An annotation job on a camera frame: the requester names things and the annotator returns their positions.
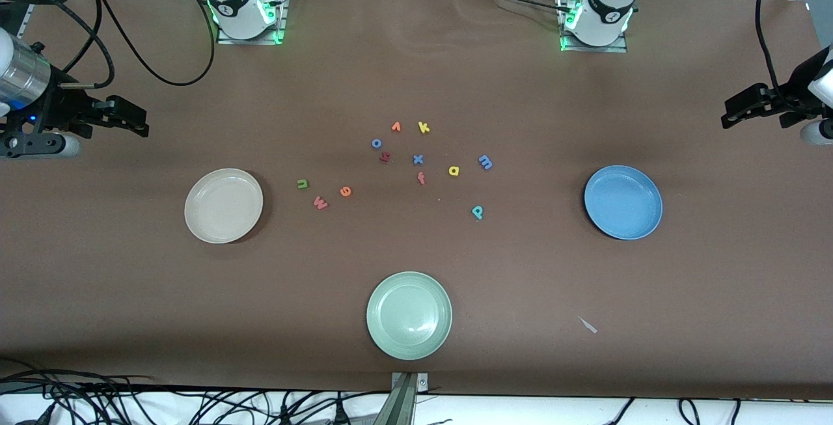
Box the beige brown plate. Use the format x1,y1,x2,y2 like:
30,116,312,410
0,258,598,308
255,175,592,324
184,168,264,244

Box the blue plate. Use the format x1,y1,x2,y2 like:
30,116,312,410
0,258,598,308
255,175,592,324
584,165,663,241

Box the brown table cover sheet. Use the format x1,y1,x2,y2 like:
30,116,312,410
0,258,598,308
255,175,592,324
0,0,833,401

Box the pale green plate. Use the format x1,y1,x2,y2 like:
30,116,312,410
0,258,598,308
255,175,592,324
366,271,453,361

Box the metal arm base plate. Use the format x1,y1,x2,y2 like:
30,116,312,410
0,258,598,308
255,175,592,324
217,0,287,46
560,0,629,53

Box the black cable bundle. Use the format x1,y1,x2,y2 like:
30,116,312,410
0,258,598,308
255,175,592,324
0,357,391,425

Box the black floor cables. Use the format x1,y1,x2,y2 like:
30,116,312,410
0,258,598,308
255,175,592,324
602,398,743,425

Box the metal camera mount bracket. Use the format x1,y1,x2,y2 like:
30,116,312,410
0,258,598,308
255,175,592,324
374,372,430,425

